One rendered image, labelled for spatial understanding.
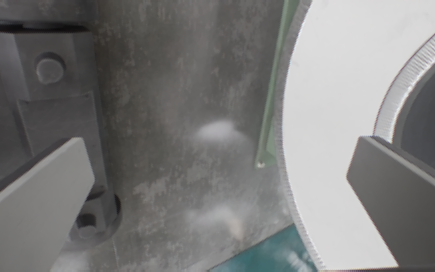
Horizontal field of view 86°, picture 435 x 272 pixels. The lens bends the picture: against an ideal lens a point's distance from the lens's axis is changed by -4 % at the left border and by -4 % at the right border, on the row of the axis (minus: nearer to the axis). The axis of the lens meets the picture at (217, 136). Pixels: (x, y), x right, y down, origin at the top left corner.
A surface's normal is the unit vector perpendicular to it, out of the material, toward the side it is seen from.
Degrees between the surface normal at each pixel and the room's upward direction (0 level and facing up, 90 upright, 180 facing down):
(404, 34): 90
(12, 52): 45
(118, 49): 0
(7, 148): 0
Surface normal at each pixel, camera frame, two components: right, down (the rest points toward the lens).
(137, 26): 0.54, 0.43
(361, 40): -0.84, 0.18
